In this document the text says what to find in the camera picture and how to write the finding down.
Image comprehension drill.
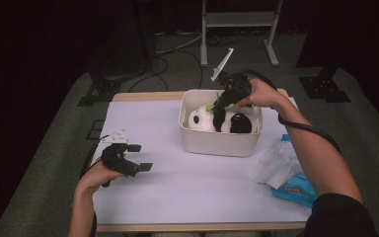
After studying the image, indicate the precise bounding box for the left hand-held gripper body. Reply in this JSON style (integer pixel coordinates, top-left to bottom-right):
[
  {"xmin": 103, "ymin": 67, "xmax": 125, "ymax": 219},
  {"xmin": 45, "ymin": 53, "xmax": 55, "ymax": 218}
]
[{"xmin": 100, "ymin": 128, "xmax": 139, "ymax": 176}]

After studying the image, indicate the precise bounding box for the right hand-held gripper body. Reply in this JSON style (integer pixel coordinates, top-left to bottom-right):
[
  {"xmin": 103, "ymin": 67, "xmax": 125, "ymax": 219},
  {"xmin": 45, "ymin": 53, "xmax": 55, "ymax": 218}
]
[{"xmin": 209, "ymin": 47, "xmax": 254, "ymax": 104}]

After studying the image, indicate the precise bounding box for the panda plush toy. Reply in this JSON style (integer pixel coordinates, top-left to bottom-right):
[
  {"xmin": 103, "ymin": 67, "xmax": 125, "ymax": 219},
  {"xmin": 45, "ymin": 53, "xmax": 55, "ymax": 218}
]
[{"xmin": 187, "ymin": 93, "xmax": 255, "ymax": 134}]

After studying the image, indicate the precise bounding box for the white plastic storage box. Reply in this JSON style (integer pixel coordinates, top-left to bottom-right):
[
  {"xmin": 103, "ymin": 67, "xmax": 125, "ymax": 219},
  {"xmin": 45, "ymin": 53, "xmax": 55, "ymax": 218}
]
[{"xmin": 178, "ymin": 88, "xmax": 265, "ymax": 158}]

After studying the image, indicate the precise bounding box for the white wet wipe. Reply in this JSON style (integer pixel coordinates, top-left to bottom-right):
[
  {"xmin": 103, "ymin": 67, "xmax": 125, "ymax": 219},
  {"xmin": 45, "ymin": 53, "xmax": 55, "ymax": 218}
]
[{"xmin": 247, "ymin": 139, "xmax": 304, "ymax": 191}]

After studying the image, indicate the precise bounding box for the blue wet wipes pack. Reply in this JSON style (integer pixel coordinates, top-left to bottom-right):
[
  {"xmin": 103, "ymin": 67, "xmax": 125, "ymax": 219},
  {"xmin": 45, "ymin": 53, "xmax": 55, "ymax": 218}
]
[{"xmin": 269, "ymin": 132, "xmax": 319, "ymax": 209}]

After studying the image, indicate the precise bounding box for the person's right hand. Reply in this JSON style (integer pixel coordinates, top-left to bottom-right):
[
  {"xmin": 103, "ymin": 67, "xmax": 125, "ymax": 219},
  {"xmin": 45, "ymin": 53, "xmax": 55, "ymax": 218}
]
[{"xmin": 234, "ymin": 78, "xmax": 289, "ymax": 116}]

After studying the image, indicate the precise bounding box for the person's left hand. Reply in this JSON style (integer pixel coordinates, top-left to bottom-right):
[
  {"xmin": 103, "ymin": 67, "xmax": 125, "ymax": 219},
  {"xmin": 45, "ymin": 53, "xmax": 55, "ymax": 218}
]
[{"xmin": 76, "ymin": 160, "xmax": 126, "ymax": 196}]

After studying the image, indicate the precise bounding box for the black stand base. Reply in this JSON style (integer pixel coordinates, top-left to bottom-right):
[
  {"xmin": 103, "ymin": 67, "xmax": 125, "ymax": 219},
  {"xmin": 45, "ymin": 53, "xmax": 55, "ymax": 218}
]
[
  {"xmin": 298, "ymin": 65, "xmax": 351, "ymax": 104},
  {"xmin": 77, "ymin": 58, "xmax": 122, "ymax": 108}
]

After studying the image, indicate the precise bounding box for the white metal stand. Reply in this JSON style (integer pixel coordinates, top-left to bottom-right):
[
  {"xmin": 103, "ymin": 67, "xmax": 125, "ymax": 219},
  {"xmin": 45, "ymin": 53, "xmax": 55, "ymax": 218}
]
[{"xmin": 199, "ymin": 0, "xmax": 281, "ymax": 68}]

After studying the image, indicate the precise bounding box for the person's black sleeve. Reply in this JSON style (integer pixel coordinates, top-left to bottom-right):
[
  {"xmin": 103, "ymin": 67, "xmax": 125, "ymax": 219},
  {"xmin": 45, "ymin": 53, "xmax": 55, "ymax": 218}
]
[{"xmin": 297, "ymin": 192, "xmax": 379, "ymax": 237}]

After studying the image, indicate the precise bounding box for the left hand-held gripper cable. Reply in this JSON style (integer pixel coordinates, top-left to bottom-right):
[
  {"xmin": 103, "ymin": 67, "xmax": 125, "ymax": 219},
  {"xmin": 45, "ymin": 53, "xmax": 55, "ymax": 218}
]
[{"xmin": 79, "ymin": 133, "xmax": 111, "ymax": 237}]

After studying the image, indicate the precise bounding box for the hand-held gripper cable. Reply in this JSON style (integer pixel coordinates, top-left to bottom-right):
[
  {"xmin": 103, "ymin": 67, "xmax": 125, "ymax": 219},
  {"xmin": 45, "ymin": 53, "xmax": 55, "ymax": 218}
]
[
  {"xmin": 241, "ymin": 69, "xmax": 342, "ymax": 155},
  {"xmin": 79, "ymin": 133, "xmax": 111, "ymax": 237}
]

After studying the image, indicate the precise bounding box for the black floor cable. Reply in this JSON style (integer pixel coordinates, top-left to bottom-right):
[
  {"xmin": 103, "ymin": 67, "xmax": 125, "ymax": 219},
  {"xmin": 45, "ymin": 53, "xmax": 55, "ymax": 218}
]
[{"xmin": 127, "ymin": 48, "xmax": 205, "ymax": 94}]

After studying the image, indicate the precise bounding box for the right hand-held gripper cable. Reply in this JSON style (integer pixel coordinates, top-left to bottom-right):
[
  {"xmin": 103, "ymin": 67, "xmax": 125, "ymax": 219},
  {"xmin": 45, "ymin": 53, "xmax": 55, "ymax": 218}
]
[{"xmin": 241, "ymin": 69, "xmax": 342, "ymax": 155}]

